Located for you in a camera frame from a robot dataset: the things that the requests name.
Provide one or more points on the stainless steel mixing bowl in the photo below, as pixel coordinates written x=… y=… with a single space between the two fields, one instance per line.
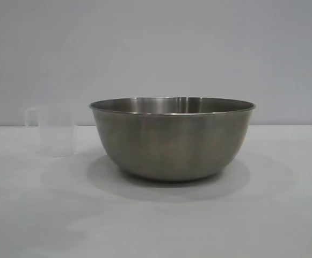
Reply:
x=172 y=142

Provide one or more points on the translucent plastic measuring cup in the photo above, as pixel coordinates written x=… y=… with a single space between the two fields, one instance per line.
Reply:
x=57 y=134

